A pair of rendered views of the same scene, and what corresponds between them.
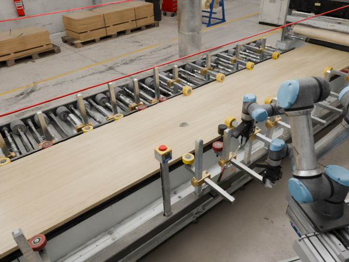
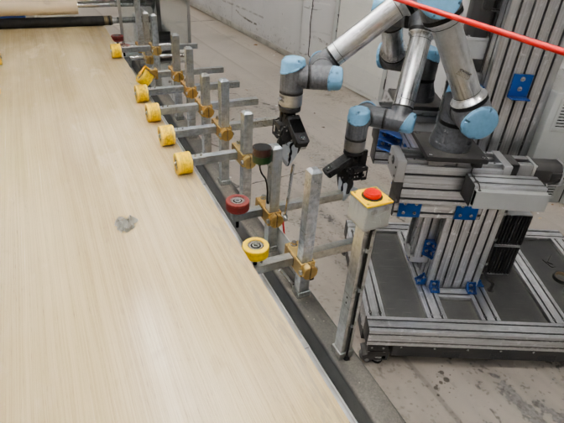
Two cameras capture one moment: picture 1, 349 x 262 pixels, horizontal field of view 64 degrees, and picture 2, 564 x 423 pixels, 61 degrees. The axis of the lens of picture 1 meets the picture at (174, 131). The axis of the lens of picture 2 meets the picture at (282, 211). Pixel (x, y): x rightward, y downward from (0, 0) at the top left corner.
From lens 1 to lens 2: 160 cm
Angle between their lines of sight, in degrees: 65
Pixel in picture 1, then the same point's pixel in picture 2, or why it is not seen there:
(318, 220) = (472, 155)
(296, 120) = (459, 29)
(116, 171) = (248, 386)
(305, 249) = (493, 191)
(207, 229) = not seen: hidden behind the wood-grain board
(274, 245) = not seen: hidden behind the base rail
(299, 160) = (473, 82)
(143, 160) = (230, 321)
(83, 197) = not seen: outside the picture
